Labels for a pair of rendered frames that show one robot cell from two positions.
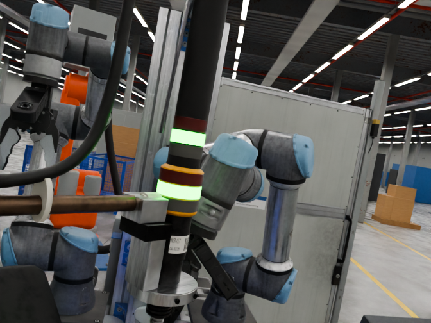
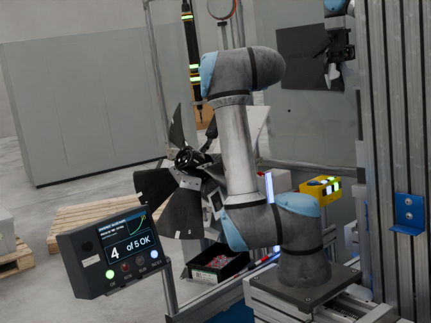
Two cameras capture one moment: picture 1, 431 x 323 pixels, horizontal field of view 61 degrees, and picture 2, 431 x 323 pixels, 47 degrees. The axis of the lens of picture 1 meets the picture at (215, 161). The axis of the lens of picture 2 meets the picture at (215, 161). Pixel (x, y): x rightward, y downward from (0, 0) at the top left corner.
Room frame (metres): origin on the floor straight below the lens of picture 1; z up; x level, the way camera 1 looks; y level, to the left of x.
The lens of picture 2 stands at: (2.27, -0.85, 1.70)
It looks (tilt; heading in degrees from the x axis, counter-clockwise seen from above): 13 degrees down; 154
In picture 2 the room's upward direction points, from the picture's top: 8 degrees counter-clockwise
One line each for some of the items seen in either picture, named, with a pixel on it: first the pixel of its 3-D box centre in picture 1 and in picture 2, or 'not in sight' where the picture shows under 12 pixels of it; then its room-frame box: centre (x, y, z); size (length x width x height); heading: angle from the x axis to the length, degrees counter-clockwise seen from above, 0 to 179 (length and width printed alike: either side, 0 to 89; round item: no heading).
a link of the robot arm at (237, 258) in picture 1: (233, 268); (296, 218); (1.21, -0.12, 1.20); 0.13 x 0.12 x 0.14; 68
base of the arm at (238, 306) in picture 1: (226, 301); (303, 258); (1.21, -0.12, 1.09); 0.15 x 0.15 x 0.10
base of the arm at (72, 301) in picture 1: (71, 288); not in sight; (1.11, 0.37, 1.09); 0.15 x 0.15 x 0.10
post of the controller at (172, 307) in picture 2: not in sight; (168, 285); (0.85, -0.39, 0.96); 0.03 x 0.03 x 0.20; 15
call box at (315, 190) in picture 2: not in sight; (321, 192); (0.64, 0.41, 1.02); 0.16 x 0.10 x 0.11; 105
